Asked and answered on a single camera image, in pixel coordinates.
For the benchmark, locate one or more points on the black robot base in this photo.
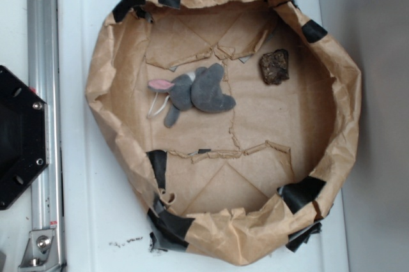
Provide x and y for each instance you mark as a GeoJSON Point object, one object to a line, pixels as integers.
{"type": "Point", "coordinates": [23, 137]}

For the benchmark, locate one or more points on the brown paper bag tray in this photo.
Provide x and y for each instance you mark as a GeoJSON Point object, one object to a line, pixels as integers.
{"type": "Point", "coordinates": [233, 185]}

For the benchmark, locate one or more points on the gray plush bunny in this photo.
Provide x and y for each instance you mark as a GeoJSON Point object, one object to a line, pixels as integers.
{"type": "Point", "coordinates": [200, 89]}

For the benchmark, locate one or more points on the brown rock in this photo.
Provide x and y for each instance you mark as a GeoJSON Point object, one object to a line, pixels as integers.
{"type": "Point", "coordinates": [274, 66]}

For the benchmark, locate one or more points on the aluminum extrusion rail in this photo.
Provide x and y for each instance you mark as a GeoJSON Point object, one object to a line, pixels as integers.
{"type": "Point", "coordinates": [43, 68]}

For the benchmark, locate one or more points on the metal corner bracket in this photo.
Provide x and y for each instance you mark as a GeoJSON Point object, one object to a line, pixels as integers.
{"type": "Point", "coordinates": [41, 253]}

